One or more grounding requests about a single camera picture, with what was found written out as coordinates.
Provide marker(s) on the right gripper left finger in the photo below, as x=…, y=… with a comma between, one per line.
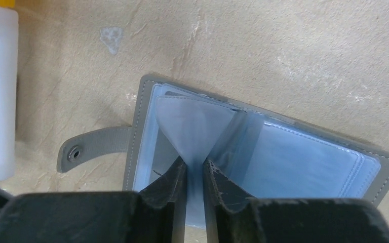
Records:
x=155, y=214

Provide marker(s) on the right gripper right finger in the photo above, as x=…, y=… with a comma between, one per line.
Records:
x=233, y=215

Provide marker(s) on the grey card holder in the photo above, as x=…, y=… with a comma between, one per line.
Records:
x=265, y=153

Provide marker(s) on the yellow plastic bin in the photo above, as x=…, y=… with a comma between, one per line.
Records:
x=7, y=3

